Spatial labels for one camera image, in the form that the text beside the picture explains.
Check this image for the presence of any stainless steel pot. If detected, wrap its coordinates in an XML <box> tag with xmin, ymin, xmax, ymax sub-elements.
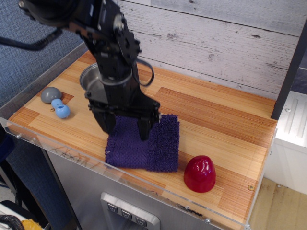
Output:
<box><xmin>79</xmin><ymin>63</ymin><xmax>106</xmax><ymax>102</ymax></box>

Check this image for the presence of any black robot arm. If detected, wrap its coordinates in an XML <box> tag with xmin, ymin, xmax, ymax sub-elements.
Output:
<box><xmin>19</xmin><ymin>0</ymin><xmax>160</xmax><ymax>140</ymax></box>

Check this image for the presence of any clear acrylic table edge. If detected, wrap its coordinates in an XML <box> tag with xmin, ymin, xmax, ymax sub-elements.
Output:
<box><xmin>1</xmin><ymin>113</ymin><xmax>277</xmax><ymax>230</ymax></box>

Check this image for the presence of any silver button control panel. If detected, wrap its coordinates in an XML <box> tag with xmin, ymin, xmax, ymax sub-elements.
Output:
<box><xmin>100</xmin><ymin>192</ymin><xmax>160</xmax><ymax>230</ymax></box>

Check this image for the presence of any purple terry cloth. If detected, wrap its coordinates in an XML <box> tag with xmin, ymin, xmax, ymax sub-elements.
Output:
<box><xmin>105</xmin><ymin>115</ymin><xmax>179</xmax><ymax>172</ymax></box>

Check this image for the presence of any red plastic dome toy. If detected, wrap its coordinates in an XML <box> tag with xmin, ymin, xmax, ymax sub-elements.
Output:
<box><xmin>184</xmin><ymin>155</ymin><xmax>216</xmax><ymax>193</ymax></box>

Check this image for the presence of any black right corner post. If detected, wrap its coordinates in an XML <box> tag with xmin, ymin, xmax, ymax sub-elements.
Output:
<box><xmin>271</xmin><ymin>22</ymin><xmax>307</xmax><ymax>120</ymax></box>

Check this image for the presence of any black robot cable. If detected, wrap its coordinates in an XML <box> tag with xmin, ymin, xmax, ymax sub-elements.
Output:
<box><xmin>0</xmin><ymin>27</ymin><xmax>63</xmax><ymax>51</ymax></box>

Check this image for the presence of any blue and grey toy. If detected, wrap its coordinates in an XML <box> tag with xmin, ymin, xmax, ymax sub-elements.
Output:
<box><xmin>41</xmin><ymin>87</ymin><xmax>71</xmax><ymax>119</ymax></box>

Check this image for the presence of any white ribbed appliance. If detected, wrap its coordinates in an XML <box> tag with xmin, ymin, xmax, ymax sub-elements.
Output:
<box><xmin>264</xmin><ymin>91</ymin><xmax>307</xmax><ymax>194</ymax></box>

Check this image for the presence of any yellow object at corner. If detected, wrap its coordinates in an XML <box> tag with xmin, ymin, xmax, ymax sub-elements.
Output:
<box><xmin>21</xmin><ymin>219</ymin><xmax>43</xmax><ymax>230</ymax></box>

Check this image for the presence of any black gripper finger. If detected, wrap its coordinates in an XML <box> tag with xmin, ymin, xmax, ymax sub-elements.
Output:
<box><xmin>93</xmin><ymin>112</ymin><xmax>116</xmax><ymax>133</ymax></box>
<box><xmin>138</xmin><ymin>117</ymin><xmax>155</xmax><ymax>141</ymax></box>

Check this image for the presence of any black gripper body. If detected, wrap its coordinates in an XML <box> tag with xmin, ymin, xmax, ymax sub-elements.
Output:
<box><xmin>88</xmin><ymin>79</ymin><xmax>160</xmax><ymax>120</ymax></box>

